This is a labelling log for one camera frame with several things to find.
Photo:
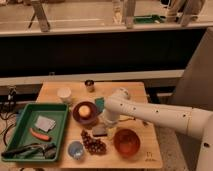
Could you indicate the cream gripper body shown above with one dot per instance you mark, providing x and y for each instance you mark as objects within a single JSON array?
[{"x": 109, "y": 124}]

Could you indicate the grey rectangular eraser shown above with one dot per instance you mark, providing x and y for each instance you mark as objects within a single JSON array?
[{"x": 99, "y": 130}]

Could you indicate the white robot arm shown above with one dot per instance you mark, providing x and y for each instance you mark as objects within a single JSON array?
[{"x": 194, "y": 122}]

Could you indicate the small metal cup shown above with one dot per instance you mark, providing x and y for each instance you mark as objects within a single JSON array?
[{"x": 89, "y": 84}]

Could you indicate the white paper cup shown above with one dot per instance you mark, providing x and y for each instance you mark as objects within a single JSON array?
[{"x": 64, "y": 94}]

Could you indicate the green sponge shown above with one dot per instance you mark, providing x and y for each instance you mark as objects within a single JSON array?
[{"x": 99, "y": 102}]

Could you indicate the yellow round ball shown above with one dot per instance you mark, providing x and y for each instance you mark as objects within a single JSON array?
[{"x": 84, "y": 111}]

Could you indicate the purple grape bunch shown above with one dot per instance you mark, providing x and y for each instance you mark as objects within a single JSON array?
[{"x": 92, "y": 145}]

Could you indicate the purple bowl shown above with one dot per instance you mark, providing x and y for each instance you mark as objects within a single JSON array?
[{"x": 93, "y": 115}]

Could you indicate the orange bowl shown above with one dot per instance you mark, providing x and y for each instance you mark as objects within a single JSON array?
[{"x": 126, "y": 142}]

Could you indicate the grey folded cloth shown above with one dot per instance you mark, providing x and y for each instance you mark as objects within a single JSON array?
[{"x": 45, "y": 124}]

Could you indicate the orange carrot toy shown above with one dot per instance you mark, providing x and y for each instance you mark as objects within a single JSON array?
[{"x": 40, "y": 136}]

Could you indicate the green plastic tray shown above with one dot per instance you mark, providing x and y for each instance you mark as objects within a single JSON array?
[{"x": 27, "y": 120}]

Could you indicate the black handled tool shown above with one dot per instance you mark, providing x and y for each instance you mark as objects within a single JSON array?
[{"x": 48, "y": 150}]

